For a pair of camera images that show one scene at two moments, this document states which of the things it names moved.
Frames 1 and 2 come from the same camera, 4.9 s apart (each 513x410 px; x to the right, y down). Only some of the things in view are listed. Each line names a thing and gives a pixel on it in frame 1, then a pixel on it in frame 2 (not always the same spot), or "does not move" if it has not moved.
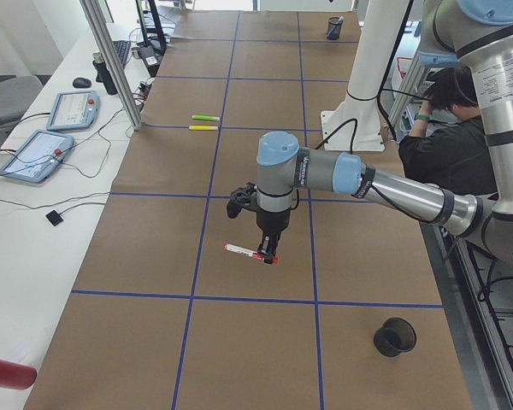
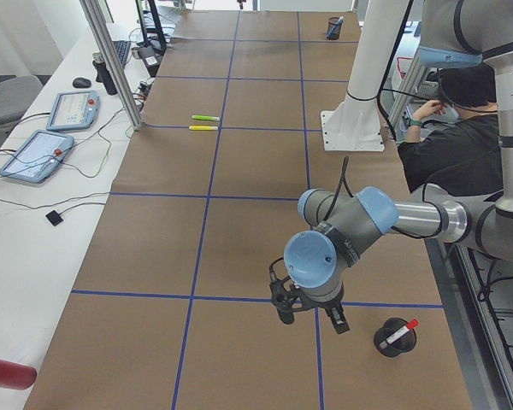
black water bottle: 103,74 does not move
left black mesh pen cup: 397,336 does not move
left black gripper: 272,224 -> 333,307
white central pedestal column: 356,125 does not move
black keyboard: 122,48 does not move
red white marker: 248,252 -> 410,325
